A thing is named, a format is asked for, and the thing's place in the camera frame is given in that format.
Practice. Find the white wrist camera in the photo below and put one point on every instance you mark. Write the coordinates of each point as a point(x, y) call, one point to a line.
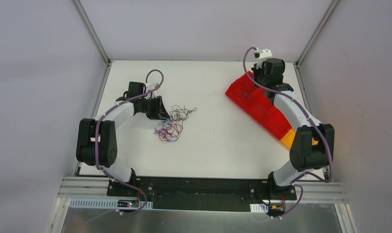
point(151, 90)
point(263, 53)

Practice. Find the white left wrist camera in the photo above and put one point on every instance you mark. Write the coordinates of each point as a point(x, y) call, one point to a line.
point(151, 90)

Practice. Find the left controller circuit board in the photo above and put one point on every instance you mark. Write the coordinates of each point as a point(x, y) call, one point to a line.
point(128, 204)

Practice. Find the right controller circuit board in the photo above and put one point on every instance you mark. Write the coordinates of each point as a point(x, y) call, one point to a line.
point(277, 210)

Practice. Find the controller circuit board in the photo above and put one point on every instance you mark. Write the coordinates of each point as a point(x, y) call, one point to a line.
point(277, 210)
point(128, 204)

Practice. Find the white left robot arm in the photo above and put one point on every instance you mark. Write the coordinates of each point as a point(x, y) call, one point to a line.
point(97, 140)

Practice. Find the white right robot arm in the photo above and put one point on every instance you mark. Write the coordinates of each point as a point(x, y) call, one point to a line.
point(313, 142)

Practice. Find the red plastic bin row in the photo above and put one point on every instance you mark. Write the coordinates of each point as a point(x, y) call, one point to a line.
point(253, 102)

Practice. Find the aluminium frame rail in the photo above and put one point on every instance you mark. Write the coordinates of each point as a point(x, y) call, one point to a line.
point(157, 187)

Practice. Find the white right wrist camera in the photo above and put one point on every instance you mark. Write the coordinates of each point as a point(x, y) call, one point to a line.
point(263, 53)

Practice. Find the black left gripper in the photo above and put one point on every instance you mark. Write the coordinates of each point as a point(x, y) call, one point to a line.
point(157, 107)

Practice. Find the yellow plastic bin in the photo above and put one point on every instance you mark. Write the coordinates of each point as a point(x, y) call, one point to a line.
point(288, 138)

